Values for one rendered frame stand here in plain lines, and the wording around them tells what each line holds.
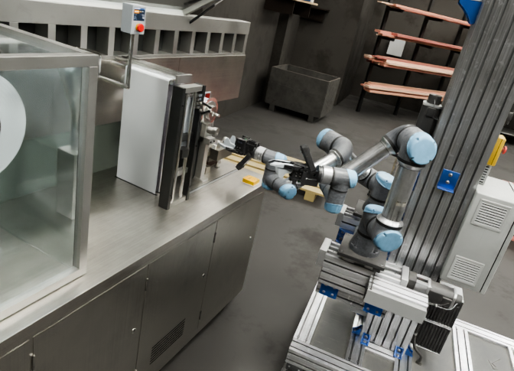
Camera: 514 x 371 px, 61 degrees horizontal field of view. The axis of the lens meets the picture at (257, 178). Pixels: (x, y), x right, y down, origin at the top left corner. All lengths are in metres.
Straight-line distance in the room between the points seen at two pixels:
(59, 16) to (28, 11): 0.13
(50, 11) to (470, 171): 1.84
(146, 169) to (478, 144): 1.48
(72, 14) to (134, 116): 0.48
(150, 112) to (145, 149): 0.17
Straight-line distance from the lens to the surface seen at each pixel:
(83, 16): 1.97
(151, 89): 1.95
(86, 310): 1.58
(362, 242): 2.11
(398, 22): 11.47
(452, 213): 2.23
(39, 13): 1.84
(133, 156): 2.09
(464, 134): 2.12
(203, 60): 2.67
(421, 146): 1.81
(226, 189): 2.22
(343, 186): 1.80
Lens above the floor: 1.82
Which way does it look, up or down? 22 degrees down
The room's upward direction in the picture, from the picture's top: 12 degrees clockwise
